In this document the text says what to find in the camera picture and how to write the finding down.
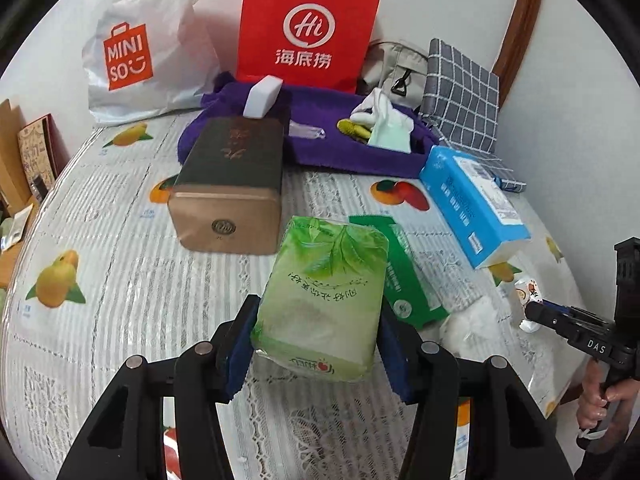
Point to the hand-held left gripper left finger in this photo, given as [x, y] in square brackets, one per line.
[240, 347]

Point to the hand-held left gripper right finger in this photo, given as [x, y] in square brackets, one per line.
[397, 362]

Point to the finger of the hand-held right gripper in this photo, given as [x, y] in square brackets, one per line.
[557, 306]
[547, 319]

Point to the small white cartoon bottle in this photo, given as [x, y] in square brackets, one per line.
[527, 292]

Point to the green tissue pack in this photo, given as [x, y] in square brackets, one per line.
[320, 300]

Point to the person's right hand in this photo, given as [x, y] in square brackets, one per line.
[595, 400]

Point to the white plastic-wrapped pack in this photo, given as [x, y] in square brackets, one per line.
[475, 325]

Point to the green cardboard box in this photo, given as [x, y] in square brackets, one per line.
[410, 280]

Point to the blue tissue box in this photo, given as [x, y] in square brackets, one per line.
[470, 200]

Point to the fruit-printed tablecloth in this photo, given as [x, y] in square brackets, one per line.
[125, 240]

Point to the gold and green box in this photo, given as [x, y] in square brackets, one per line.
[230, 180]

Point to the purple towel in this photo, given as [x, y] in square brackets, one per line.
[325, 150]

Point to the grey checked cloth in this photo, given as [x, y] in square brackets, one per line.
[465, 105]

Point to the wooden nightstand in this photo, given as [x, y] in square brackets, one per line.
[15, 255]

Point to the white sponge block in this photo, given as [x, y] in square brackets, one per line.
[262, 95]

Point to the white socks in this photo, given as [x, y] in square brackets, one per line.
[372, 105]

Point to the grey backpack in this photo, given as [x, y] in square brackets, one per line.
[395, 65]

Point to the wooden headboard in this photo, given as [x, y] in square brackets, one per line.
[10, 150]

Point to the white plastic shopping bag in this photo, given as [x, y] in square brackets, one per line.
[150, 40]

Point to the red paper bag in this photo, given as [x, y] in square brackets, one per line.
[310, 25]

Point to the brown wooden door frame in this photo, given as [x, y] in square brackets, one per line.
[520, 25]

